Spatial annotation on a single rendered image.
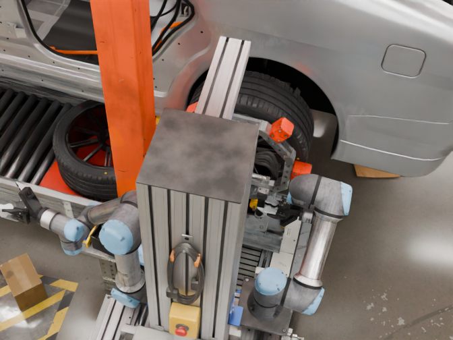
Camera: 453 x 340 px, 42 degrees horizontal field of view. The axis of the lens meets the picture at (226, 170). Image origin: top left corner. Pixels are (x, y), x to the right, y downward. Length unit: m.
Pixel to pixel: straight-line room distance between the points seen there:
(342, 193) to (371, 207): 1.72
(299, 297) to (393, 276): 1.45
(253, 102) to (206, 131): 1.30
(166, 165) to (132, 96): 1.05
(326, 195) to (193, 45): 1.04
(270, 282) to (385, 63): 1.06
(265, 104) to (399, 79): 0.60
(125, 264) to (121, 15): 0.87
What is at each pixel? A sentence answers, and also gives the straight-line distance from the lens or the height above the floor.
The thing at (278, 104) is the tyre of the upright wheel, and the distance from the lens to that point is 2.81.
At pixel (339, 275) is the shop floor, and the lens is 3.67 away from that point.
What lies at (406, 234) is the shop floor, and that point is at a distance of 3.95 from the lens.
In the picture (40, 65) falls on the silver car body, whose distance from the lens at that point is 3.40.
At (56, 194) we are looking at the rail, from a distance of 3.46.
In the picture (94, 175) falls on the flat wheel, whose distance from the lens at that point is 3.35.
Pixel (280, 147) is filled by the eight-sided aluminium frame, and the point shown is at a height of 1.03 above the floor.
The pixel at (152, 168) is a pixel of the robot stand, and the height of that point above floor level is 2.03.
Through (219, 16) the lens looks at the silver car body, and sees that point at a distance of 2.71.
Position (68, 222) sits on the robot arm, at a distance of 2.28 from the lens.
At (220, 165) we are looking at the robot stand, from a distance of 1.41.
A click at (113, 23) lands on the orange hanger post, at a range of 2.22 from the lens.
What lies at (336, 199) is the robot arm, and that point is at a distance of 2.28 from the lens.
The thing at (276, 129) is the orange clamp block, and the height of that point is 1.14.
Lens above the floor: 3.12
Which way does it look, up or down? 51 degrees down
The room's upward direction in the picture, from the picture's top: 5 degrees clockwise
